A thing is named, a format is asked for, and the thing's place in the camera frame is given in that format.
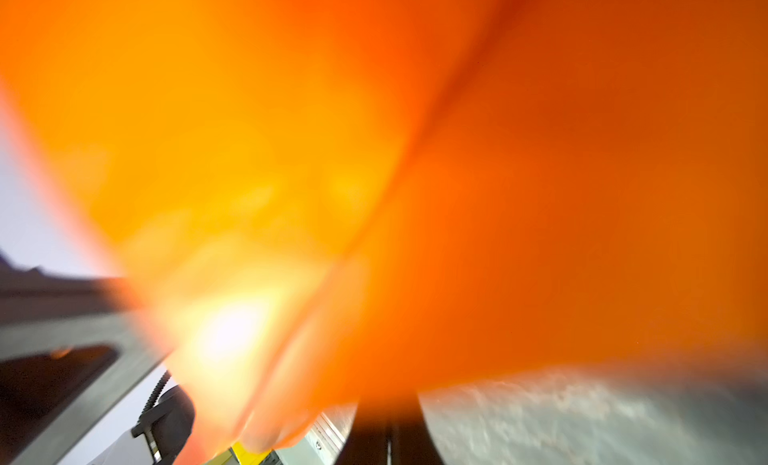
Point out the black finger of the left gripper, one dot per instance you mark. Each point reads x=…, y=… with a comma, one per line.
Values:
x=69, y=353

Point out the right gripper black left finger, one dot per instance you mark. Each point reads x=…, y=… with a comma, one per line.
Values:
x=367, y=442

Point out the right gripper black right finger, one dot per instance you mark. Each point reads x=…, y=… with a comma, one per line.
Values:
x=410, y=439

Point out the yellow banana bunch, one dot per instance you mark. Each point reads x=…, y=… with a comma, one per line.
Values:
x=245, y=457

